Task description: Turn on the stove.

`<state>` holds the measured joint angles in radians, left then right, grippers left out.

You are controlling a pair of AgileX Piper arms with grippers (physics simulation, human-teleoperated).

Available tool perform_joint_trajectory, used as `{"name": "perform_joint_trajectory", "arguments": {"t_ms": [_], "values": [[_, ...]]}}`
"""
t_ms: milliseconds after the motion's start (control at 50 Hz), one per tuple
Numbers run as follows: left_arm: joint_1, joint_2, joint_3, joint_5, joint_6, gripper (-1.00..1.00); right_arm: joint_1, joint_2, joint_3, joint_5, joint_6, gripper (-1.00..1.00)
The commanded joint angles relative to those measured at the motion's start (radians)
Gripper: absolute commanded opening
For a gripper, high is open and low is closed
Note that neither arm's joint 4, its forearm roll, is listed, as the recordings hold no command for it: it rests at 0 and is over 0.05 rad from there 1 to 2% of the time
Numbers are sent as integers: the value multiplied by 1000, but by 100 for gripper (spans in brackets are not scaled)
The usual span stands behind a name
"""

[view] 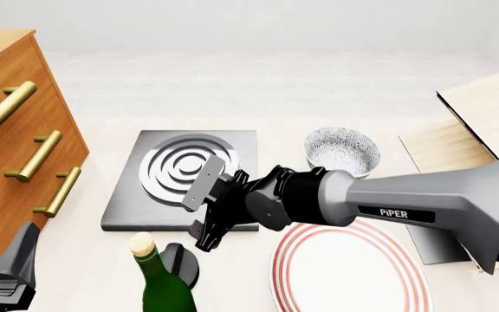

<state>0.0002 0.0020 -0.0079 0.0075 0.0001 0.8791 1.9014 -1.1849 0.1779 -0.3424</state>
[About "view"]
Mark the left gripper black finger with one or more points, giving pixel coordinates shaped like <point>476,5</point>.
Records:
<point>17,256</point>

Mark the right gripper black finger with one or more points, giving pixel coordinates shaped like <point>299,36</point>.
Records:
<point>197,228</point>

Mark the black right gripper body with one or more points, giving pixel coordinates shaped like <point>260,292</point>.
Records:
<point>228,204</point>

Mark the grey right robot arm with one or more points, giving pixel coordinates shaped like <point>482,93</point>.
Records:
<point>405,195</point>

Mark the round black stove knob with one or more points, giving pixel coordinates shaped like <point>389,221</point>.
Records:
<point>186,269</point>

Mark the flat black stove plate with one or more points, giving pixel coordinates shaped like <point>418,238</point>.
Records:
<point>128,208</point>

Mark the small flat grey plate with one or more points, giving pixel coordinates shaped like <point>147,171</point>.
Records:
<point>204,182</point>

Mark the green bottle with cork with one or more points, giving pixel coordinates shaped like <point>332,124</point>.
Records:
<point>163,292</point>

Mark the patterned grey bowl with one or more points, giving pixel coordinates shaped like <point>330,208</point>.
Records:
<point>340,151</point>

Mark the white plate with red rings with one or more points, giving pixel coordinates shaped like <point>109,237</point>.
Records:
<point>345,279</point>

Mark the flat pale wooden board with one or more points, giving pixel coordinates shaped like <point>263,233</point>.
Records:
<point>444,146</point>

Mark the pale wooden box black edge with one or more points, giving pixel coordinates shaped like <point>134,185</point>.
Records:
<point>487,97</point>

